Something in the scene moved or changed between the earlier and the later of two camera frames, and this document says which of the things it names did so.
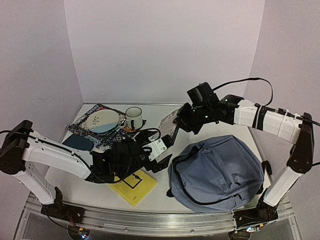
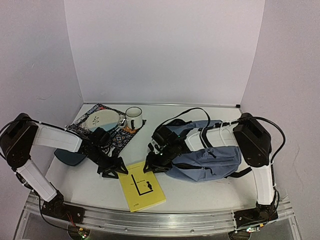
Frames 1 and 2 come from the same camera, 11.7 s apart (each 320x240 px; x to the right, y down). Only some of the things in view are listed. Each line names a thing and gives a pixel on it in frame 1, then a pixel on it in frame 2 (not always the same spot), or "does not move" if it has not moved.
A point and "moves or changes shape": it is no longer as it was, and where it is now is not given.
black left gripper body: [156, 168] → [102, 160]
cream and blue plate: [102, 121] does not move
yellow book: [135, 188] moves or changes shape
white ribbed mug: [134, 113] does not move
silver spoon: [123, 121] does not move
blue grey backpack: [216, 175] moves or changes shape
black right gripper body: [183, 117] → [158, 161]
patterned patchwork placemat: [79, 124] does not move
